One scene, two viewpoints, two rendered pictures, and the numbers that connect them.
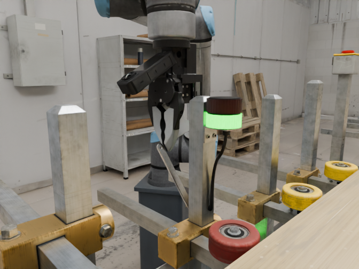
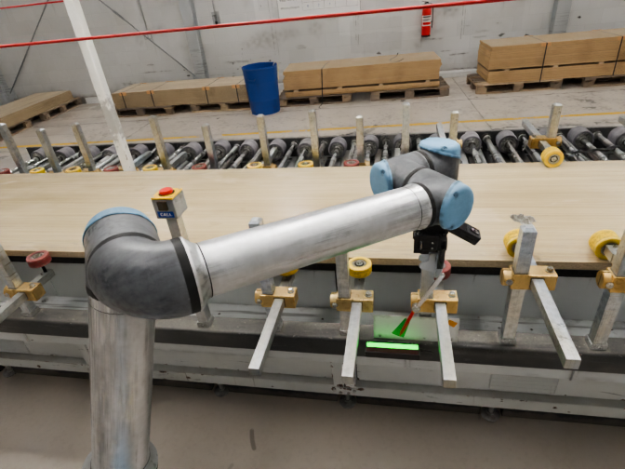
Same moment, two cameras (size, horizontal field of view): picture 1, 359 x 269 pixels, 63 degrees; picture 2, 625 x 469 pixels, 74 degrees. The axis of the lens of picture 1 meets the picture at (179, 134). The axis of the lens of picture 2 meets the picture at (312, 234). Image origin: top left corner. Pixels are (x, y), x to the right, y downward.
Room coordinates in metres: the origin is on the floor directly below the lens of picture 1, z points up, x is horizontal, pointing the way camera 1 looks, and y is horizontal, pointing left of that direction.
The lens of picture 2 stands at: (1.32, 0.61, 1.71)
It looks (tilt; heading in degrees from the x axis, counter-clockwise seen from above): 31 degrees down; 238
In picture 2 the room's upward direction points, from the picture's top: 6 degrees counter-clockwise
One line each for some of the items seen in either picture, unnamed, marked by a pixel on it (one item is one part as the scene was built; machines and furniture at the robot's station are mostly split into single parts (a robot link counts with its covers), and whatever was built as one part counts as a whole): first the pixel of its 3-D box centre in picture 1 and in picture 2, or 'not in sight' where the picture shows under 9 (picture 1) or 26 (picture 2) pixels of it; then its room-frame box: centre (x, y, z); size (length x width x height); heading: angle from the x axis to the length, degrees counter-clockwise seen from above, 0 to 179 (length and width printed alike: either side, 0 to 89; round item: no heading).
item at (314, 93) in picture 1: (308, 158); (267, 283); (0.88, -0.40, 0.89); 0.03 x 0.03 x 0.48; 44
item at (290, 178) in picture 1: (303, 177); (276, 297); (0.86, -0.38, 0.84); 0.13 x 0.06 x 0.05; 134
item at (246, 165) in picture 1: (273, 173); (274, 316); (0.92, -0.31, 0.83); 0.43 x 0.03 x 0.04; 44
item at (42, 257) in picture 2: not in sight; (43, 266); (1.47, -1.16, 0.85); 0.08 x 0.08 x 0.11
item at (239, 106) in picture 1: (224, 104); not in sight; (0.50, -0.08, 1.10); 0.06 x 0.06 x 0.02
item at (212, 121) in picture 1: (223, 119); not in sight; (0.50, -0.08, 1.07); 0.06 x 0.06 x 0.02
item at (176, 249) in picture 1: (194, 237); (433, 300); (0.51, -0.03, 0.85); 0.13 x 0.06 x 0.05; 134
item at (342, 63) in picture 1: (346, 65); (169, 204); (1.06, -0.59, 1.18); 0.07 x 0.07 x 0.08; 44
